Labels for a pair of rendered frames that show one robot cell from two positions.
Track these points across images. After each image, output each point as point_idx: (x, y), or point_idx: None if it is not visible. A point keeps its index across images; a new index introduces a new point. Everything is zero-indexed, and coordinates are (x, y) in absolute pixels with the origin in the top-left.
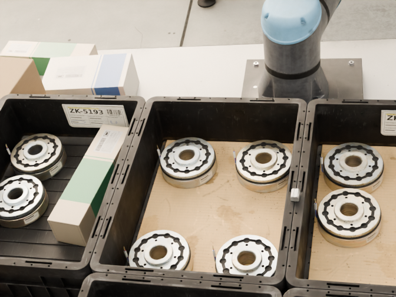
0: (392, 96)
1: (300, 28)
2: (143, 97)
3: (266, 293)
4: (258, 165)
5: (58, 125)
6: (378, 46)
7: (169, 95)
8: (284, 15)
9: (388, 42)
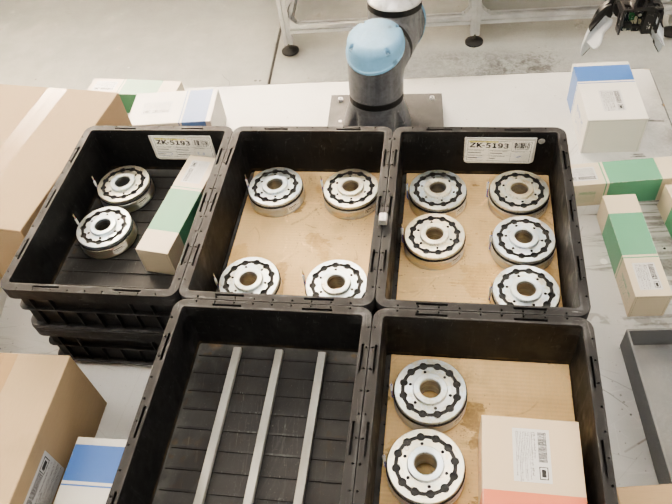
0: None
1: (385, 59)
2: None
3: (356, 314)
4: (346, 192)
5: (145, 157)
6: (457, 82)
7: None
8: (369, 46)
9: (466, 79)
